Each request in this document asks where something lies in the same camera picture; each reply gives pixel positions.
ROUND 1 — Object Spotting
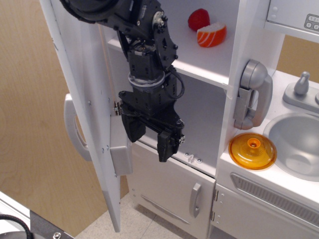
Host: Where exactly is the grey oven vent grille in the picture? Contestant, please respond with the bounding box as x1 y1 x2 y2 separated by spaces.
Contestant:
230 172 319 228

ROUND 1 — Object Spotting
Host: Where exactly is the white toy microwave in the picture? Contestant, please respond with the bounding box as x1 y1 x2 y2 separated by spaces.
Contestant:
264 0 319 43

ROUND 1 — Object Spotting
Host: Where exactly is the white freezer door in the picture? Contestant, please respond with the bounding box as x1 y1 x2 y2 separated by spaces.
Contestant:
127 142 216 239

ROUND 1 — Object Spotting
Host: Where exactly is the orange transparent pot lid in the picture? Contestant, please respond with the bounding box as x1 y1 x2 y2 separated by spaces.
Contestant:
228 132 277 170

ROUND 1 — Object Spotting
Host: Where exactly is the white oven door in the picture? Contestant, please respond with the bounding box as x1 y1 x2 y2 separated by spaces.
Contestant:
212 184 319 239

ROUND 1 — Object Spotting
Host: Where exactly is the grey ice dispenser panel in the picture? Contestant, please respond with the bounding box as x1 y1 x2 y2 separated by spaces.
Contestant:
110 116 133 176

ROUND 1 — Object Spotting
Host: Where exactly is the grey toy telephone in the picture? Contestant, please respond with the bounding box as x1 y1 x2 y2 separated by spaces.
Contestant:
234 60 273 130

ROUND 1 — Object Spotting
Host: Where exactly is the red toy strawberry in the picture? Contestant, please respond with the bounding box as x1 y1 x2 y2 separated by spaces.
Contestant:
188 8 210 31

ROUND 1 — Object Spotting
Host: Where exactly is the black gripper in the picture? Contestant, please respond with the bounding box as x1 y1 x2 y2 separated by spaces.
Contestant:
119 73 184 162

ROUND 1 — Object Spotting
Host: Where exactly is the white toy fridge door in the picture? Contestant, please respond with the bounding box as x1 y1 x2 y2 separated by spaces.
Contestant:
40 0 121 233

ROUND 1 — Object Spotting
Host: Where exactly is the black cable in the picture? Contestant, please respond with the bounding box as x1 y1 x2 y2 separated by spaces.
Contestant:
0 214 34 239

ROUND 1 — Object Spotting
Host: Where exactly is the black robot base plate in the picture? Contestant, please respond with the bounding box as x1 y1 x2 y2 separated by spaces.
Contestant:
30 211 74 239

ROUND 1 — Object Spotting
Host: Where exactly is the orange salmon sushi toy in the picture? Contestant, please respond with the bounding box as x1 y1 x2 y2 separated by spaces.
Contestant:
197 22 227 48

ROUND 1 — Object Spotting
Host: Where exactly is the grey toy faucet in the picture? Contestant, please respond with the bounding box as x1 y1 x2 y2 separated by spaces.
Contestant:
283 72 319 114

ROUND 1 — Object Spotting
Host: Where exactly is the white toy kitchen cabinet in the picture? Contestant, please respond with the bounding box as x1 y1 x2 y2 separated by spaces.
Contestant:
113 0 319 239

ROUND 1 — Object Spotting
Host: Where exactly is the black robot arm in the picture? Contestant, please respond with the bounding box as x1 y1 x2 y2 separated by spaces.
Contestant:
62 0 185 162

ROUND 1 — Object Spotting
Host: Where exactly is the grey fridge door handle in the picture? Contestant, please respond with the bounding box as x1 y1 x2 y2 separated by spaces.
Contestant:
63 94 92 161

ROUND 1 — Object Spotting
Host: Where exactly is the grey toy sink basin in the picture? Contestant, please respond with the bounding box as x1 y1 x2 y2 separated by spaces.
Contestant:
263 113 319 182

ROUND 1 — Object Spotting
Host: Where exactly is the grey freezer door handle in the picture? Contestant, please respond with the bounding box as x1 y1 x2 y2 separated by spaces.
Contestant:
189 183 201 218

